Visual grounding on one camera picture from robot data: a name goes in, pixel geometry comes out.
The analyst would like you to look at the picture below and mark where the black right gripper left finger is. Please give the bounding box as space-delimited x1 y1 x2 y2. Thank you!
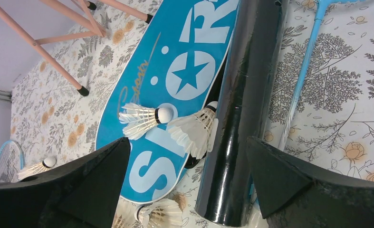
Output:
0 137 131 228

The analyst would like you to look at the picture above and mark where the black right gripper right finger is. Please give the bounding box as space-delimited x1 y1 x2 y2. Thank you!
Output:
246 136 374 228

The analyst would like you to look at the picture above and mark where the black shuttlecock tube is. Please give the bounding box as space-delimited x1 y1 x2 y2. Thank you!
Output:
195 0 289 227

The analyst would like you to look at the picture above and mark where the white shuttlecock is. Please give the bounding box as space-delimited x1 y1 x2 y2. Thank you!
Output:
112 198 184 228
167 101 218 159
18 157 57 181
118 103 173 140

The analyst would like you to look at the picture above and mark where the blue badminton racket left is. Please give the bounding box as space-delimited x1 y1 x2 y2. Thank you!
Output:
0 140 25 183

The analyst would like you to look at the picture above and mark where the blue badminton racket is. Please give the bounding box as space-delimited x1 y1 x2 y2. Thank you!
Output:
0 140 25 183
278 0 362 151

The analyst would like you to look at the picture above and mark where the blue badminton racket right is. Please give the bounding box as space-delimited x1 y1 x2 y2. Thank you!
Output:
278 0 362 151

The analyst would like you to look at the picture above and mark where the pink music stand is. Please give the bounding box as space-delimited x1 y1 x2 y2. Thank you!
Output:
0 0 154 97

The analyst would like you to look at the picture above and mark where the blue racket cover bag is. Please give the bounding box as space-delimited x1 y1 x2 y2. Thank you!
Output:
96 0 239 204

